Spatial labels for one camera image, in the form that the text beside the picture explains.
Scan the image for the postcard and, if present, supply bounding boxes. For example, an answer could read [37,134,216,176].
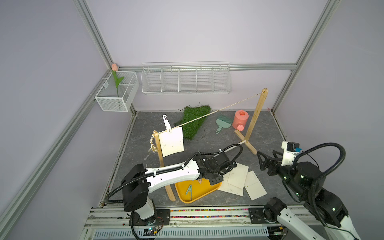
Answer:
[244,171,267,201]
[228,164,249,189]
[159,127,184,157]
[218,174,244,197]

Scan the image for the teal clothespin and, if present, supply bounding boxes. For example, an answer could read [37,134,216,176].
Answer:
[185,185,193,201]

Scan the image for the white clothespin end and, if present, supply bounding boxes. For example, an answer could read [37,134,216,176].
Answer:
[163,115,172,133]

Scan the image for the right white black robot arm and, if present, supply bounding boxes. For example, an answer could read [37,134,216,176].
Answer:
[257,141,360,240]

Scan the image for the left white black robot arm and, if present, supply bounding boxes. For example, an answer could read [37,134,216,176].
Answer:
[103,144,243,222]

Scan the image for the yellow plastic tray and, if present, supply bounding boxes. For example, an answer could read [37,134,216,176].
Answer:
[175,179,222,204]

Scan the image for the wooden clothesline stand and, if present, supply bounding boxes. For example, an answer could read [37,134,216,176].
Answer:
[152,87,269,202]

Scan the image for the pink watering can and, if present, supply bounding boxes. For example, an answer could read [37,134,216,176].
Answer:
[232,110,249,132]

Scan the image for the teal small brush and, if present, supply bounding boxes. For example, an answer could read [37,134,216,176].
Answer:
[216,115,233,134]

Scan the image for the green artificial grass patch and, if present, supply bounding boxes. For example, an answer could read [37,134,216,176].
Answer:
[175,105,211,140]

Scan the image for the small white mesh basket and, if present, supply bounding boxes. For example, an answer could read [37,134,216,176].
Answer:
[95,71,140,112]

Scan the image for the pink artificial tulip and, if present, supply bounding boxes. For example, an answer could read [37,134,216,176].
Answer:
[111,63,125,98]

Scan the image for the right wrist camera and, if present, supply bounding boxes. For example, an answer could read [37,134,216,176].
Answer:
[281,141,302,167]

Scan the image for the twisted clothesline string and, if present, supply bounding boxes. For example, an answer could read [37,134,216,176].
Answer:
[148,92,262,154]

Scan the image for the long white wire basket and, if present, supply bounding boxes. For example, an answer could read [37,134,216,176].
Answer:
[141,62,232,95]

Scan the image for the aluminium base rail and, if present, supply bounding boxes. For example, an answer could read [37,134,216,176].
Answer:
[78,204,343,240]

